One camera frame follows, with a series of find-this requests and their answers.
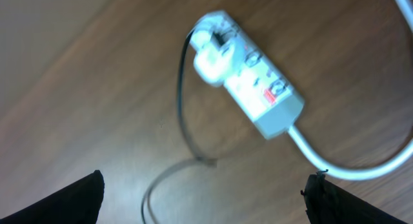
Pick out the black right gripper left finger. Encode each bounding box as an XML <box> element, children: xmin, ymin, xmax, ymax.
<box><xmin>1</xmin><ymin>170</ymin><xmax>105</xmax><ymax>224</ymax></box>

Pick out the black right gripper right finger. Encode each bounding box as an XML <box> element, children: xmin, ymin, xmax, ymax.
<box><xmin>301</xmin><ymin>173</ymin><xmax>406</xmax><ymax>224</ymax></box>

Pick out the white power strip cord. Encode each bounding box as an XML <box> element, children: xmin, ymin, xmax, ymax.
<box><xmin>287</xmin><ymin>0</ymin><xmax>413</xmax><ymax>181</ymax></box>

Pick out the white USB charger plug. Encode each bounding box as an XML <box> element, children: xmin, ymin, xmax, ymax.
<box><xmin>190</xmin><ymin>29</ymin><xmax>243</xmax><ymax>87</ymax></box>

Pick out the white power strip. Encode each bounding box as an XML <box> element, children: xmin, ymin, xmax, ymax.
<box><xmin>192</xmin><ymin>11</ymin><xmax>304</xmax><ymax>140</ymax></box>

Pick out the black charging cable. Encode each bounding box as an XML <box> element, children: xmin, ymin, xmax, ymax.
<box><xmin>141</xmin><ymin>29</ymin><xmax>217</xmax><ymax>224</ymax></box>

